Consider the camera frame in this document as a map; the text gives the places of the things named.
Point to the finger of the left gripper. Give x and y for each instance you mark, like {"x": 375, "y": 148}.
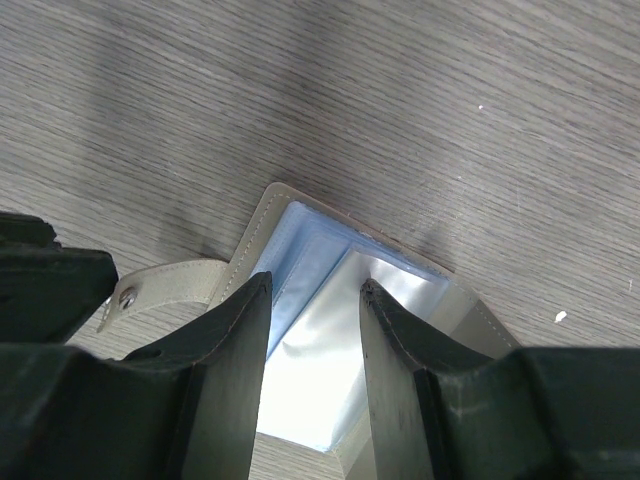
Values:
{"x": 48, "y": 292}

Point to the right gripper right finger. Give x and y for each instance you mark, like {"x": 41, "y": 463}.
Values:
{"x": 440, "y": 410}

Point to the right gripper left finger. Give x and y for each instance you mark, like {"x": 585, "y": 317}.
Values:
{"x": 182, "y": 407}

